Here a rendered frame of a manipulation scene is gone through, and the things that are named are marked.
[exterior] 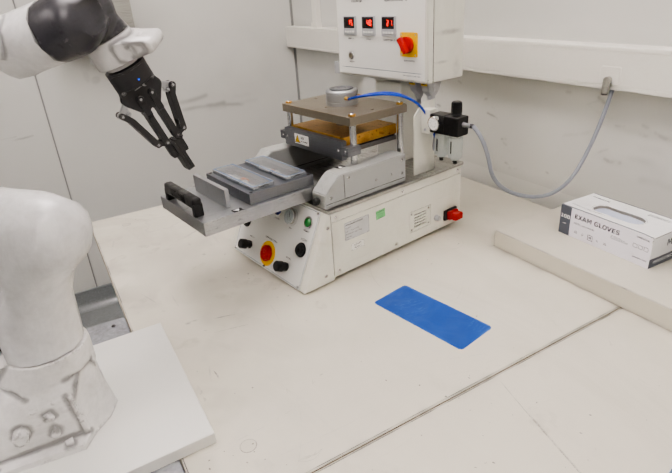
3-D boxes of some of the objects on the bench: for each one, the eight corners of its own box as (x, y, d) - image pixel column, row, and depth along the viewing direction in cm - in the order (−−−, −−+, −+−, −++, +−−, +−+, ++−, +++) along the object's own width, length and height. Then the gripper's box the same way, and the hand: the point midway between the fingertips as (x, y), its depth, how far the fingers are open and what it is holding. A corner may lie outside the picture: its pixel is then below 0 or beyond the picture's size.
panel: (234, 248, 139) (252, 181, 136) (299, 291, 117) (321, 212, 114) (228, 247, 137) (245, 179, 135) (292, 290, 116) (314, 211, 113)
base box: (376, 193, 170) (374, 142, 163) (469, 226, 143) (472, 167, 136) (231, 247, 140) (221, 187, 133) (314, 302, 113) (308, 231, 106)
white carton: (590, 219, 132) (594, 192, 129) (682, 254, 113) (689, 223, 110) (557, 231, 127) (560, 203, 124) (647, 269, 108) (654, 238, 105)
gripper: (145, 44, 99) (206, 145, 114) (85, 80, 95) (157, 180, 109) (160, 47, 94) (222, 152, 108) (98, 85, 89) (171, 190, 104)
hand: (180, 153), depth 107 cm, fingers closed
